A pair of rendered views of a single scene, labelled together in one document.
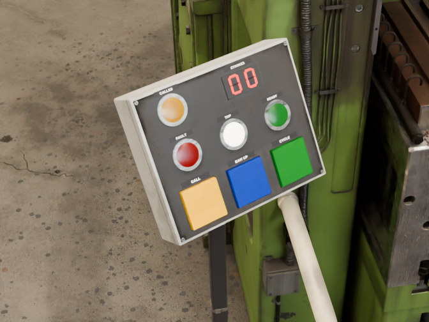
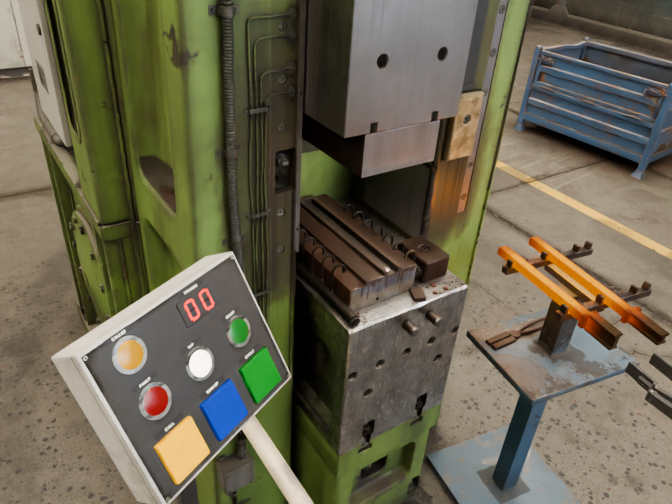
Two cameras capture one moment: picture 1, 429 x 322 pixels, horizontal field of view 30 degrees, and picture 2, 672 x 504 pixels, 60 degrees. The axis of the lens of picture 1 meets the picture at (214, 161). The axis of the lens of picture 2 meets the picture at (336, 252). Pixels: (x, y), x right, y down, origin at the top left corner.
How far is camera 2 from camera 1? 0.49 m
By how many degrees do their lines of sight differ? 24
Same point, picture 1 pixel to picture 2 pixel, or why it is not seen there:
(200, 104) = (159, 340)
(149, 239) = (83, 462)
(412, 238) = (356, 408)
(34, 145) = not seen: outside the picture
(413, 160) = (354, 341)
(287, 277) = (243, 471)
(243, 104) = (204, 328)
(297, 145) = (263, 357)
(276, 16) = (206, 231)
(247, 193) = (225, 422)
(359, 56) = (284, 256)
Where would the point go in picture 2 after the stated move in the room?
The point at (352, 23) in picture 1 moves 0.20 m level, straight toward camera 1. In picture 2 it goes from (276, 227) to (293, 277)
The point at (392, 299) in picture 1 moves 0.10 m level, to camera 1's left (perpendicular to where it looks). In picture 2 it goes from (343, 464) to (311, 476)
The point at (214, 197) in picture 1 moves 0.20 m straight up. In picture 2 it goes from (193, 439) to (183, 347)
